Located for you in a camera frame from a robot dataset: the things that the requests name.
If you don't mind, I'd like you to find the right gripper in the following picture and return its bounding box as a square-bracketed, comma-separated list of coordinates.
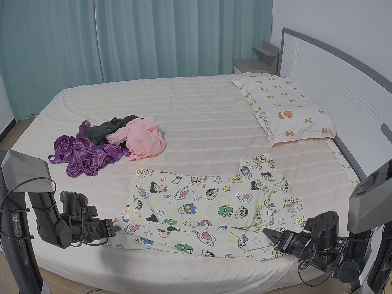
[262, 228, 310, 258]

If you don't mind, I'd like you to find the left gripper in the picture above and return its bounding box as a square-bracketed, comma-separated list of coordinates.
[81, 217, 121, 245]

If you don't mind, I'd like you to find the white printed pyjama top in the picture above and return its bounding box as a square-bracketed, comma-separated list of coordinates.
[107, 153, 307, 261]

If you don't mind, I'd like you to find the bed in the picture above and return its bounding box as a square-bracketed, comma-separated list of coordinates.
[0, 27, 392, 294]

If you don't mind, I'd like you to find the purple satin garment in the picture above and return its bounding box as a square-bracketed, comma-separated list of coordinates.
[48, 119, 131, 179]

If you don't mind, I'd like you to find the pink garment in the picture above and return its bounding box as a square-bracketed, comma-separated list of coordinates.
[105, 116, 167, 162]

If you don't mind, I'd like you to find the black garment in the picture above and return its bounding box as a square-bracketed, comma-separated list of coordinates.
[84, 114, 146, 156]

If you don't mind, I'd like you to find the white printed pillow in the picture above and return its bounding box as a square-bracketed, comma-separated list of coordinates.
[232, 72, 337, 148]

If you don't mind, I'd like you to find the grey bedside table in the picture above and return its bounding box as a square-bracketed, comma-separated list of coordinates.
[233, 40, 279, 75]

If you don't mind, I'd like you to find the black cable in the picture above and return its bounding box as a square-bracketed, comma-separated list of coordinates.
[297, 250, 316, 287]
[0, 178, 57, 236]

